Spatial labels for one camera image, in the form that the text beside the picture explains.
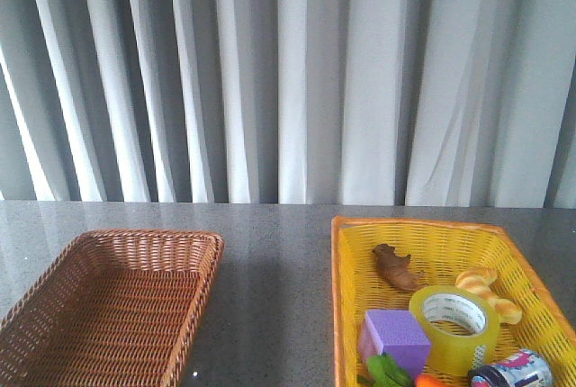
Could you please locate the yellow packing tape roll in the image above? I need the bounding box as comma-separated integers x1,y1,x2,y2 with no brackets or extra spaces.
409,285,500,376

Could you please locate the grey pleated curtain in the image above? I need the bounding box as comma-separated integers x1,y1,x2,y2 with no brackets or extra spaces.
1,0,575,208

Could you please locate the yellow plastic woven basket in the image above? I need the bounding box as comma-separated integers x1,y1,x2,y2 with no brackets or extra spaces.
331,216,575,386

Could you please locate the brown toy animal figurine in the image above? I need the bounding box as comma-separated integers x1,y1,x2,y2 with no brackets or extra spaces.
372,243,423,292

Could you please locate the purple foam cube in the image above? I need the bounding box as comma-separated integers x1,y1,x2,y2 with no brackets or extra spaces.
357,309,431,378

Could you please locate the brown wicker basket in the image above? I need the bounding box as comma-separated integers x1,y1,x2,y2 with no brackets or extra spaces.
1,229,224,386

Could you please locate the toy croissant bread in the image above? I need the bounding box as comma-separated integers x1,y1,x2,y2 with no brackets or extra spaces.
454,267,523,325

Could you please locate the green toy leafy vegetable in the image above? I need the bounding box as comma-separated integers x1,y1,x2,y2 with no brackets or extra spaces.
356,353,414,387

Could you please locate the orange toy carrot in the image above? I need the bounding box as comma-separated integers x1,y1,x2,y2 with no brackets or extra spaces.
415,373,449,387

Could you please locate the small jar with blue label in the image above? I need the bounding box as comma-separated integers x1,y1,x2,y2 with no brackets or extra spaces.
468,348,554,387

